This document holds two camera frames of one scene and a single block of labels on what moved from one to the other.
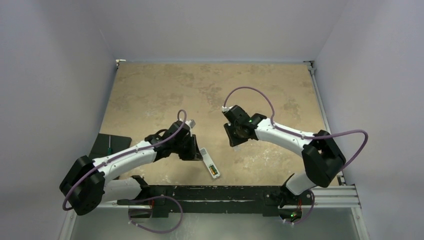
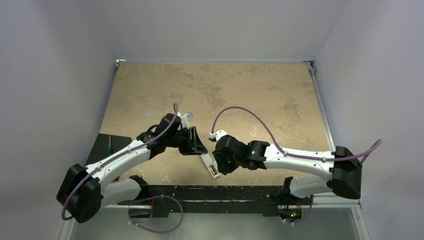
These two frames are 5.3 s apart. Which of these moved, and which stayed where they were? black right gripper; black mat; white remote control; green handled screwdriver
Moved: black right gripper
Stayed: black mat; green handled screwdriver; white remote control
